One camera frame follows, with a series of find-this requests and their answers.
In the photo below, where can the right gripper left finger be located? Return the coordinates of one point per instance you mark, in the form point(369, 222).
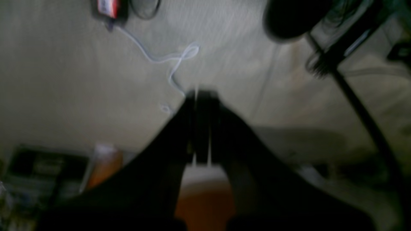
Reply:
point(141, 196)

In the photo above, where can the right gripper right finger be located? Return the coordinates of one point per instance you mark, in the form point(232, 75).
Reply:
point(268, 195)

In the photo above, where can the black chair base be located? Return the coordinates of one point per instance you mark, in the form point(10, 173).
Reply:
point(286, 20)

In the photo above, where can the black power adapter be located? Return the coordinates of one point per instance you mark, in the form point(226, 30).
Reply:
point(116, 11)

